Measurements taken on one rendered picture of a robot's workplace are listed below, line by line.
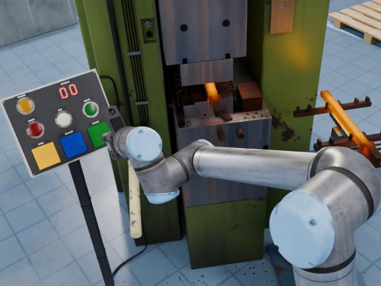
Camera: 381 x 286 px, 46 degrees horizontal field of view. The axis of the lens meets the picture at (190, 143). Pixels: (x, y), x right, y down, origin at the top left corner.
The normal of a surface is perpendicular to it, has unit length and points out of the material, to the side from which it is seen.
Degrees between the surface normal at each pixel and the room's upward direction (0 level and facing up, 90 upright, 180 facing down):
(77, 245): 0
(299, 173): 67
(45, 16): 90
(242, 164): 62
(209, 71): 90
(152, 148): 55
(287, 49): 90
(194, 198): 90
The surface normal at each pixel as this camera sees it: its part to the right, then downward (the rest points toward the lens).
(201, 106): 0.12, 0.61
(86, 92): 0.43, 0.04
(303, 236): -0.79, 0.32
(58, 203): -0.06, -0.78
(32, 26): 0.58, 0.48
